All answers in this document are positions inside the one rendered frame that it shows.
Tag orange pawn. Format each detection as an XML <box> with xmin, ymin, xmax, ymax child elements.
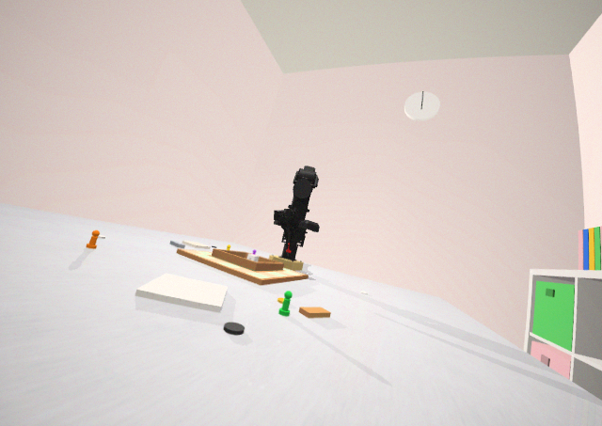
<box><xmin>86</xmin><ymin>230</ymin><xmax>100</xmax><ymax>249</ymax></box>

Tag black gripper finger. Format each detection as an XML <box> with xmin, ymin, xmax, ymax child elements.
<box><xmin>289</xmin><ymin>228</ymin><xmax>307</xmax><ymax>250</ymax></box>
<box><xmin>281</xmin><ymin>227</ymin><xmax>291</xmax><ymax>249</ymax></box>

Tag green pawn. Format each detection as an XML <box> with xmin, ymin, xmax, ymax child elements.
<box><xmin>279</xmin><ymin>291</ymin><xmax>293</xmax><ymax>317</ymax></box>

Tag flat orange-brown tile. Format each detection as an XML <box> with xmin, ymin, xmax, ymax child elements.
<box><xmin>298</xmin><ymin>307</ymin><xmax>331</xmax><ymax>319</ymax></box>

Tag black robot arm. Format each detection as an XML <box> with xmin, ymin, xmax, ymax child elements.
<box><xmin>274</xmin><ymin>166</ymin><xmax>319</xmax><ymax>261</ymax></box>

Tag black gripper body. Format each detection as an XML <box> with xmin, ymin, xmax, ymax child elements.
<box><xmin>274</xmin><ymin>202</ymin><xmax>320</xmax><ymax>232</ymax></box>

